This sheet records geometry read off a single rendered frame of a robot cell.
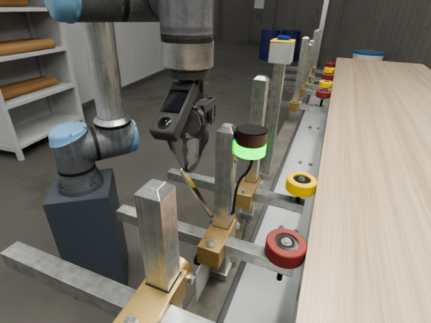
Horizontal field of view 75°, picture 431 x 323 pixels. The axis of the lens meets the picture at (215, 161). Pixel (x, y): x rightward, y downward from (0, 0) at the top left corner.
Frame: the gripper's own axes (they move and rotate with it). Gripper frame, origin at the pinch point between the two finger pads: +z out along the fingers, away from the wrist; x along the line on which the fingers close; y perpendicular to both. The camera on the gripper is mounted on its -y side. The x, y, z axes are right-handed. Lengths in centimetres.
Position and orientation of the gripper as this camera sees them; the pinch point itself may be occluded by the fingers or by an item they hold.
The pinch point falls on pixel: (186, 168)
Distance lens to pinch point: 59.1
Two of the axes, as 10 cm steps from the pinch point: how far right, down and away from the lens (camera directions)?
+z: -0.2, 8.7, 4.9
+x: -9.3, -2.0, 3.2
